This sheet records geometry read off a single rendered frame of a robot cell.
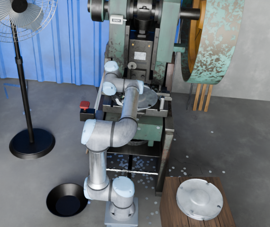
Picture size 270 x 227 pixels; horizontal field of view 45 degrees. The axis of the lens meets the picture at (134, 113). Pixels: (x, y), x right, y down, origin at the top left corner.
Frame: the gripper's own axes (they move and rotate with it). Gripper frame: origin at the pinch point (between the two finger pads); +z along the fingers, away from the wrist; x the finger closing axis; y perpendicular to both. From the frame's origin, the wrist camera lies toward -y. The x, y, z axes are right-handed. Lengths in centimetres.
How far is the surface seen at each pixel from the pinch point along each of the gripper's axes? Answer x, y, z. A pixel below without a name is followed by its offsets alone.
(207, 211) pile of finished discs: -8, 75, 40
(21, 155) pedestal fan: -63, -72, 60
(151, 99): 18.7, 8.9, 7.7
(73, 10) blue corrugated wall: 58, -132, 13
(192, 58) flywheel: 53, 16, -8
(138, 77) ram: 19.1, -0.7, -7.1
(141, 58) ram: 25.7, -2.1, -17.8
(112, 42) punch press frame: 14.7, -12.5, -33.7
